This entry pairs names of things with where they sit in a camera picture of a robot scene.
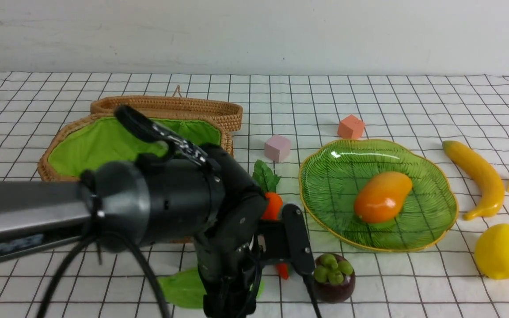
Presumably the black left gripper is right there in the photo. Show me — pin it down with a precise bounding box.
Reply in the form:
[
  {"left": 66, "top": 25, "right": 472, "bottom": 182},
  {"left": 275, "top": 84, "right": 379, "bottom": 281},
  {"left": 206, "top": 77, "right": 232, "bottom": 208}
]
[{"left": 194, "top": 190, "right": 267, "bottom": 318}]

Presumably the green toy bitter gourd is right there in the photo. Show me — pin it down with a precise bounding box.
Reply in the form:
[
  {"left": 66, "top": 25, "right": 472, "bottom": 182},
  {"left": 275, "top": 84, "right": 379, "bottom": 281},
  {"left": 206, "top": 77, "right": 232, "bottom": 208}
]
[{"left": 157, "top": 267, "right": 265, "bottom": 309}]

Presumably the orange toy carrot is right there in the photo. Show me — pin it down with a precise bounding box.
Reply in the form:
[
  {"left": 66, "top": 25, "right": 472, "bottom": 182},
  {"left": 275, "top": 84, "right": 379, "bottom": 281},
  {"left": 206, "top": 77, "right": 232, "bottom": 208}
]
[{"left": 253, "top": 159, "right": 291, "bottom": 280}]

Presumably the purple toy mangosteen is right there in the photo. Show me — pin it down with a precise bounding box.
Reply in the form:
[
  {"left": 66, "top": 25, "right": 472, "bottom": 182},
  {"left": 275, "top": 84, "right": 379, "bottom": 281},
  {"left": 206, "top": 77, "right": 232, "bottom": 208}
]
[{"left": 312, "top": 253, "right": 356, "bottom": 304}]

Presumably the orange toy mango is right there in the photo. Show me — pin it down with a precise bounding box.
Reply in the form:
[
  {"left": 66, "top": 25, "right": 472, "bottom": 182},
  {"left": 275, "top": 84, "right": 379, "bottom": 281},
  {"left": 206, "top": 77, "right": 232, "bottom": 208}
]
[{"left": 353, "top": 171, "right": 413, "bottom": 224}]

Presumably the yellow toy banana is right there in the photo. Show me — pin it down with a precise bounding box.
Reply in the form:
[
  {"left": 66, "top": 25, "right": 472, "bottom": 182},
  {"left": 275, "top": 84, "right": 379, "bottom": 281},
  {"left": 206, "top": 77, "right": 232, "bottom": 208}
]
[{"left": 442, "top": 140, "right": 505, "bottom": 220}]

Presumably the yellow toy lemon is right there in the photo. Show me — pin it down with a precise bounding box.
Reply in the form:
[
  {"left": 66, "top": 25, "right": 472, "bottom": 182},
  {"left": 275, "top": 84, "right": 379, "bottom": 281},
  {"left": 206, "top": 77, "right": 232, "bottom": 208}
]
[{"left": 473, "top": 223, "right": 509, "bottom": 280}]

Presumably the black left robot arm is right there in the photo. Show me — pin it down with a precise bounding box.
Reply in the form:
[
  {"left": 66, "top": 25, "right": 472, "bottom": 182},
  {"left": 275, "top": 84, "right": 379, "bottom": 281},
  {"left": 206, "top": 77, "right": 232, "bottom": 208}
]
[{"left": 0, "top": 144, "right": 267, "bottom": 318}]

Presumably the pink foam cube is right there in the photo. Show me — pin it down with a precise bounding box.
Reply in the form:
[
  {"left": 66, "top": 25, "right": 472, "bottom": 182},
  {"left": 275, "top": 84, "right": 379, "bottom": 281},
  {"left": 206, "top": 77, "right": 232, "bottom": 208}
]
[{"left": 263, "top": 134, "right": 291, "bottom": 163}]

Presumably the green glass leaf plate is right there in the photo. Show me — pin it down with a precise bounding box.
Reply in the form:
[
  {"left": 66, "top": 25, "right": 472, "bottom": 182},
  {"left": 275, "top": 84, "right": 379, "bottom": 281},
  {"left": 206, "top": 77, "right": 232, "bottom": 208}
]
[{"left": 298, "top": 139, "right": 459, "bottom": 252}]

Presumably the woven wicker basket lid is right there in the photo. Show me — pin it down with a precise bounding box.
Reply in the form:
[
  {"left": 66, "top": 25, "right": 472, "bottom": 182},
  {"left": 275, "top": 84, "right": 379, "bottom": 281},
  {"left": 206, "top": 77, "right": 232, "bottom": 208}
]
[{"left": 90, "top": 86, "right": 243, "bottom": 132}]

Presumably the orange foam cube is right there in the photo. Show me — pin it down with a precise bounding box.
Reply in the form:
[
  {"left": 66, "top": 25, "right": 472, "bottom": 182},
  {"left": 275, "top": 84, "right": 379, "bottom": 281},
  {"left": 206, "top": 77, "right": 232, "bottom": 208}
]
[{"left": 337, "top": 115, "right": 365, "bottom": 140}]

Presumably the woven wicker basket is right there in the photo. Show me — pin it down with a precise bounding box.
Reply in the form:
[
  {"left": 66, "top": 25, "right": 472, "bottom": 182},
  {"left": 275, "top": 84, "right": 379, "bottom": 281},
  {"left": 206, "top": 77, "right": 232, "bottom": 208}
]
[{"left": 38, "top": 114, "right": 235, "bottom": 244}]

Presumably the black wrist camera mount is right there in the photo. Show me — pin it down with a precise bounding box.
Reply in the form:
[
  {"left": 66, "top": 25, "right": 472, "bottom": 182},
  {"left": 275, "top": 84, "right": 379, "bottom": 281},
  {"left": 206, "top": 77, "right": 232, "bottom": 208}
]
[{"left": 254, "top": 204, "right": 315, "bottom": 276}]

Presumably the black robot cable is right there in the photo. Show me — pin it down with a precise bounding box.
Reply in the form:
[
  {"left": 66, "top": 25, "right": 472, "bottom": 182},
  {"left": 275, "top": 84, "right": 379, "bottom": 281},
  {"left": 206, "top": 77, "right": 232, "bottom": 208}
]
[{"left": 36, "top": 234, "right": 171, "bottom": 318}]

